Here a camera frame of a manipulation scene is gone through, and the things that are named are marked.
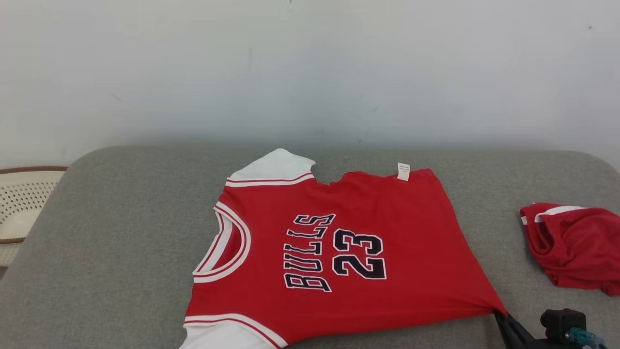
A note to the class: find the cream perforated laundry basket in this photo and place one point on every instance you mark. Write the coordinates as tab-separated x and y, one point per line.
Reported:
24	203

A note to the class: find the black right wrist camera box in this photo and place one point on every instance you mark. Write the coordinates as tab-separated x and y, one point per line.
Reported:
562	325

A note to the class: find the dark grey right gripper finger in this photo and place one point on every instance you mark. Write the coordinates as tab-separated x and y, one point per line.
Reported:
513	332

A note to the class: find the grey fabric sofa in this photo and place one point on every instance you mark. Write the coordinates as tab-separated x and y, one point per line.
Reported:
121	242

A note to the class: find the red shorts with white stripe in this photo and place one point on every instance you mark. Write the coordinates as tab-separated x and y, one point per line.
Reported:
576	247

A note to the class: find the red Bulls 23 jersey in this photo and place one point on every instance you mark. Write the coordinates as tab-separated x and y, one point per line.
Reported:
411	242

